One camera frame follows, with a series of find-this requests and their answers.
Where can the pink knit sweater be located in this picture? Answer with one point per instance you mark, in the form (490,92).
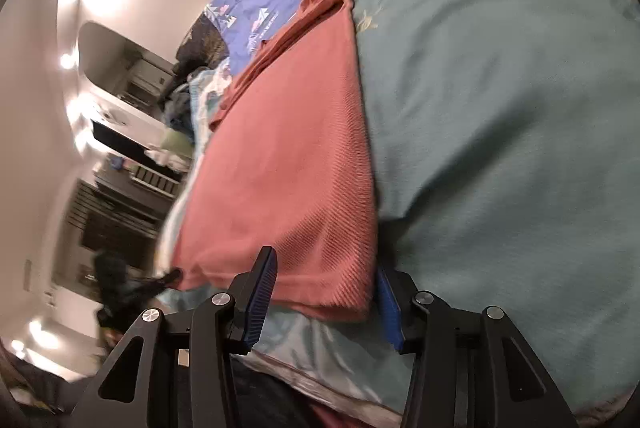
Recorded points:
(280,147)

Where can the green pillow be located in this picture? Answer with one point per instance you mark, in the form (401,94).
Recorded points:
(177,141)

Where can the pile of dark clothes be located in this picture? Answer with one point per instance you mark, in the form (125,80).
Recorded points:
(177,105)

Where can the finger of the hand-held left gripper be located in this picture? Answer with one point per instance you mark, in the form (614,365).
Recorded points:
(162,283)

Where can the dark brown printed blanket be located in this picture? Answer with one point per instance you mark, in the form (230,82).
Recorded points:
(205,42)

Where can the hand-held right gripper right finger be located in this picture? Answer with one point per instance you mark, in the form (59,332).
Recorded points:
(389,313)

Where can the light patchwork quilt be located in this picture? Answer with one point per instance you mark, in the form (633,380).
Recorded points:
(205,90)

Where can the white shelf rack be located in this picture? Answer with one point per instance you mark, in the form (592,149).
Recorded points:
(150,180)

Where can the teal printed blanket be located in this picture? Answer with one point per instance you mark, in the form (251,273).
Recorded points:
(500,107)

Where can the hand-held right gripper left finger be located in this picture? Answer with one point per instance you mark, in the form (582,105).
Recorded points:
(260,303)

